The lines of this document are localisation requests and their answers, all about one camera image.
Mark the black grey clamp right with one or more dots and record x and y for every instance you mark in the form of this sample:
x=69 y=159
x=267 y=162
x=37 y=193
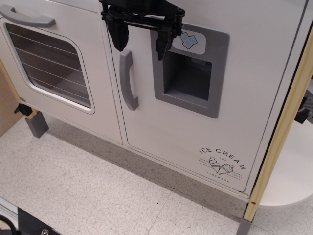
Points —
x=302 y=113

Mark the white toy kitchen cabinet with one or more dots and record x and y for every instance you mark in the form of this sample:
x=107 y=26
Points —
x=195 y=85

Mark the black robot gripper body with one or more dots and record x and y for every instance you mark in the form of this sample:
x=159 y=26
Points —
x=149 y=14

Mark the aluminium rail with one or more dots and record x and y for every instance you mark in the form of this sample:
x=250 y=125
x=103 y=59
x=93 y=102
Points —
x=9 y=210

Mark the white round table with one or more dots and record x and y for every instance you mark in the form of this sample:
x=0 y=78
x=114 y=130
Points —
x=291 y=181

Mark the grey right cabinet foot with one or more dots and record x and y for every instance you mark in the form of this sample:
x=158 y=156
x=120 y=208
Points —
x=244 y=227

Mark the grey fridge door handle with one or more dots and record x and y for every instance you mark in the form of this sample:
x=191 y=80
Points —
x=125 y=63

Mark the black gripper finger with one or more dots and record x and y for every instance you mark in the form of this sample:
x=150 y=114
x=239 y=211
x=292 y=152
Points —
x=166 y=35
x=118 y=30

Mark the white toy oven door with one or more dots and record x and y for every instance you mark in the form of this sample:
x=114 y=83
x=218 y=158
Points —
x=62 y=70

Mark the grey cabinet foot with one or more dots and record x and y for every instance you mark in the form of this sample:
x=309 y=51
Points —
x=244 y=227
x=37 y=125

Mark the grey left cabinet foot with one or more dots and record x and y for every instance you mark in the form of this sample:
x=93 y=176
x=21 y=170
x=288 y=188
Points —
x=37 y=125

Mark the grey oven door handle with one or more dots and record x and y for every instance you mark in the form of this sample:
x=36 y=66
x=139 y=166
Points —
x=9 y=13

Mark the light wooden side post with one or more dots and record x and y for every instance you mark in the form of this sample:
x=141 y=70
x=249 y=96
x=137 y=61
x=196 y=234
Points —
x=297 y=90

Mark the white toy fridge door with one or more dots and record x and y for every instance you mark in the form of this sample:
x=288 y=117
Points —
x=266 y=37

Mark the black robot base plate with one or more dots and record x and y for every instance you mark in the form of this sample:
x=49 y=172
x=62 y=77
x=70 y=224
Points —
x=30 y=225

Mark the grey ice dispenser panel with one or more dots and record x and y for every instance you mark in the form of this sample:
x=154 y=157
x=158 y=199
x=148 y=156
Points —
x=192 y=72

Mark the black clamp knob left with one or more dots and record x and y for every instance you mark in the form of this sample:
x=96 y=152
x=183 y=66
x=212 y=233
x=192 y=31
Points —
x=24 y=109

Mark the light wooden board left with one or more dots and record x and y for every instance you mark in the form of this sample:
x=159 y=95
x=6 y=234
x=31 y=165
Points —
x=8 y=103

